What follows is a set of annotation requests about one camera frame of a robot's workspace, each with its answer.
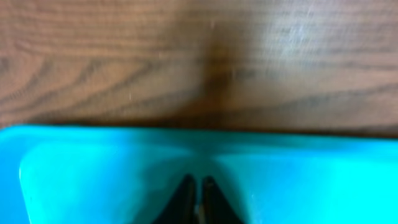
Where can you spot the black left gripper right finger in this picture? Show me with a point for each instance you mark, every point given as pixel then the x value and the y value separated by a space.
pixel 217 209

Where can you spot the teal plastic tray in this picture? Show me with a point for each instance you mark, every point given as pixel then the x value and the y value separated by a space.
pixel 61 174

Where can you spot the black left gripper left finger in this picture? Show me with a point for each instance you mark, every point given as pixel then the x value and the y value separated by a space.
pixel 180 209

